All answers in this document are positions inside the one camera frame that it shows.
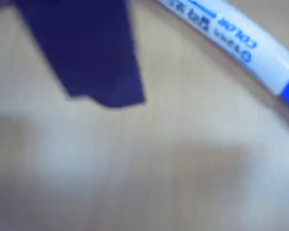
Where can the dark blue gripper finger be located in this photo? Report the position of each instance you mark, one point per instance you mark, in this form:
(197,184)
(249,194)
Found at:
(86,48)

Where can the white blue marker pen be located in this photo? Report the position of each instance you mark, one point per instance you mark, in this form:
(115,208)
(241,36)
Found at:
(243,38)

